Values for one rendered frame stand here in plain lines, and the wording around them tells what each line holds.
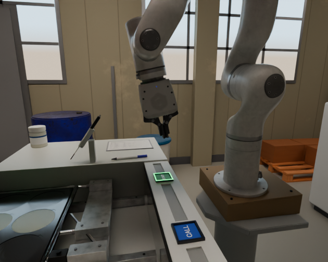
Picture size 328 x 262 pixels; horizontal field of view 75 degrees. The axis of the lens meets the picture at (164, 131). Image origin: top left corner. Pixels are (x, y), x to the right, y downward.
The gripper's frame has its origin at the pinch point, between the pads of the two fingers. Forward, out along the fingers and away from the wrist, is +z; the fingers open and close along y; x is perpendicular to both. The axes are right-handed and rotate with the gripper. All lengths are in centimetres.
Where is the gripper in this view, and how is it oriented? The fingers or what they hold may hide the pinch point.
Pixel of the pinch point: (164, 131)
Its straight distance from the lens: 65.0
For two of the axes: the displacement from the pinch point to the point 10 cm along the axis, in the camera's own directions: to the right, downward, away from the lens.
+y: 9.6, -2.4, 1.4
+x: -1.9, -2.2, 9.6
